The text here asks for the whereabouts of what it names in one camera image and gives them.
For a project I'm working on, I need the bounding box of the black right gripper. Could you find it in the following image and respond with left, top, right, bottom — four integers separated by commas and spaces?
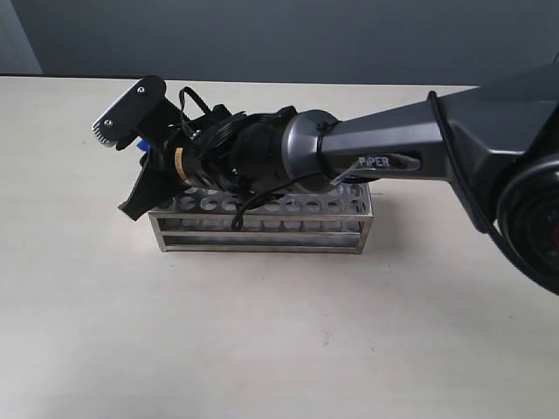
118, 117, 245, 220

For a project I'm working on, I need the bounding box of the blue-capped tube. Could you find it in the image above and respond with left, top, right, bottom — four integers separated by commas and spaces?
136, 141, 150, 152

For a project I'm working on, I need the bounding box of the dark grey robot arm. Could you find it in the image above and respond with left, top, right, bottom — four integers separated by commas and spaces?
104, 64, 558, 292

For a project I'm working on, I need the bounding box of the steel test tube rack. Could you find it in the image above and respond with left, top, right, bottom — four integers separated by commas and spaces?
148, 184, 374, 254

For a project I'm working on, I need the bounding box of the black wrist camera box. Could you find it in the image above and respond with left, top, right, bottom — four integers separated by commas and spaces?
92, 75, 182, 151

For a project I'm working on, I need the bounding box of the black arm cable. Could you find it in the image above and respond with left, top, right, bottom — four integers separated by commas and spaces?
178, 86, 559, 285

